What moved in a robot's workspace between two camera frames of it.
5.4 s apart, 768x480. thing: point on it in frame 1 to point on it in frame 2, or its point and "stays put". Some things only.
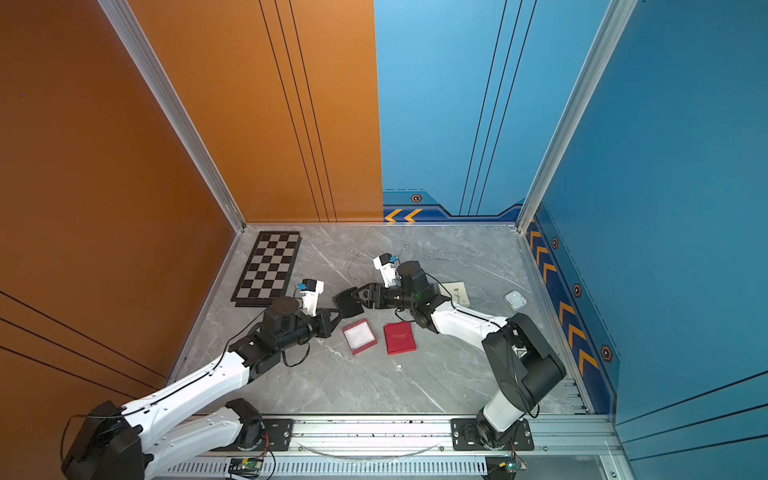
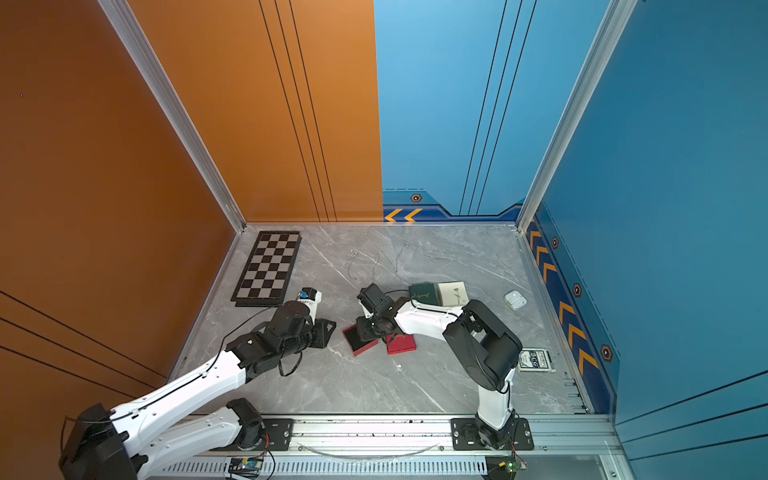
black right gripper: [373, 290] to [364, 335]
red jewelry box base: [359, 336] stays put
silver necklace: [405, 246] stays put
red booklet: [399, 338] stays put
